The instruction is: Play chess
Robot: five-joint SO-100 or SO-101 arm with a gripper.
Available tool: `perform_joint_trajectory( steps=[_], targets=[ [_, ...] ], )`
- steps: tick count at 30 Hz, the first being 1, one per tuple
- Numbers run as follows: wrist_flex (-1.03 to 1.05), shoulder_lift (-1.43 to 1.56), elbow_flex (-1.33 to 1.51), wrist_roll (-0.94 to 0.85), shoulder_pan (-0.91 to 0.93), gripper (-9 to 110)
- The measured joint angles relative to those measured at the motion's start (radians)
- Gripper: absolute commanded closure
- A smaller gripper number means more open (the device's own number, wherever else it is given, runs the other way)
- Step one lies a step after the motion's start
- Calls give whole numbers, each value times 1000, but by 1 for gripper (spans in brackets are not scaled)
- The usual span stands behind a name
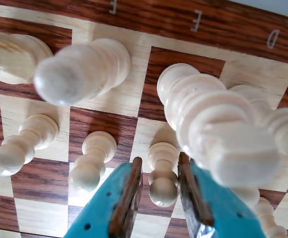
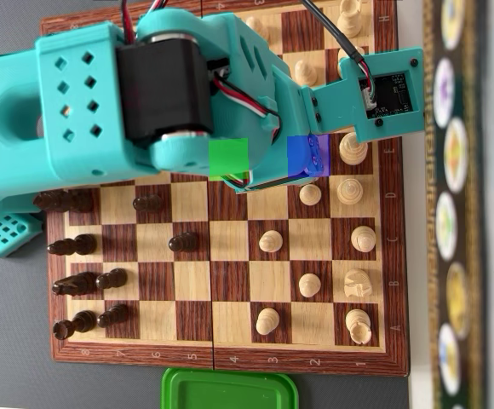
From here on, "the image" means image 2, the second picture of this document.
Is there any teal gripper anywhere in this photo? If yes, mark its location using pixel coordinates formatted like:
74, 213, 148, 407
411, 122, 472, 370
229, 63, 330, 195

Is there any white wooden pawn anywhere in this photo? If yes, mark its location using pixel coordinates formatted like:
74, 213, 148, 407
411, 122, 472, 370
299, 183, 323, 206
245, 16, 269, 43
256, 307, 280, 336
298, 272, 321, 298
294, 60, 318, 87
258, 229, 284, 253

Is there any white wooden king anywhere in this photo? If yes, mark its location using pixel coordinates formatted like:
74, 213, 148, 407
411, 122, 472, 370
339, 131, 370, 167

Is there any white wooden knight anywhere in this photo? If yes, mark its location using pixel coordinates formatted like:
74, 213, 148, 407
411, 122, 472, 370
336, 45, 365, 61
342, 267, 372, 299

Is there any white wooden rook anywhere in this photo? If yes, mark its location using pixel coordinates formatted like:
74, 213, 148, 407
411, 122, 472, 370
338, 0, 364, 39
343, 307, 372, 346

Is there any white wooden bishop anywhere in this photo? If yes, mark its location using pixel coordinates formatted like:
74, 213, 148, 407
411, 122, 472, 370
349, 225, 376, 253

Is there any dark brown wooden pawn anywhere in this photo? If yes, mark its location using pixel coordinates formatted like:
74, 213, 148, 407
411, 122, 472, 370
133, 194, 164, 214
168, 232, 199, 252
96, 268, 129, 291
97, 302, 130, 328

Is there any dark patterned medallion cloth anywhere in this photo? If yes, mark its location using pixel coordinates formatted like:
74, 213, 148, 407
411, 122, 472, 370
421, 0, 486, 409

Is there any wooden folding chessboard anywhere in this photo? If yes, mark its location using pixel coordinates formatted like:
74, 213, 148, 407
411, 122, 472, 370
40, 0, 411, 377

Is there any dark brown wooden queen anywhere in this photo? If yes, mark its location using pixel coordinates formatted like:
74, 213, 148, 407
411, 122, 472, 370
32, 190, 95, 214

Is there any dark brown wooden bishop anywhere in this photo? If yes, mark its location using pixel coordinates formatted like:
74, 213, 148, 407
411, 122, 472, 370
48, 233, 99, 256

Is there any dark brown wooden knight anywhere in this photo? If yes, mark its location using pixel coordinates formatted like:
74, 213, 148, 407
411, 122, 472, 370
52, 271, 101, 297

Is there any green plastic tray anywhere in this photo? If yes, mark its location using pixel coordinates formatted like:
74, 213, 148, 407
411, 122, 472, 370
160, 366, 299, 409

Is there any dark brown wooden rook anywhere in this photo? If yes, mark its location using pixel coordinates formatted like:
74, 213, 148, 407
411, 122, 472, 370
53, 309, 97, 341

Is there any red white black servo wire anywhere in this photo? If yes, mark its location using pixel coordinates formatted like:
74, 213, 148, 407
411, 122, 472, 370
118, 0, 169, 43
210, 70, 283, 144

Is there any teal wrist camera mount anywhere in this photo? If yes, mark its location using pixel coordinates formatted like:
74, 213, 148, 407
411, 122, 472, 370
302, 45, 426, 144

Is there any black camera cable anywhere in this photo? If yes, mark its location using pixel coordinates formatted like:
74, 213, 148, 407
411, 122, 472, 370
300, 0, 374, 93

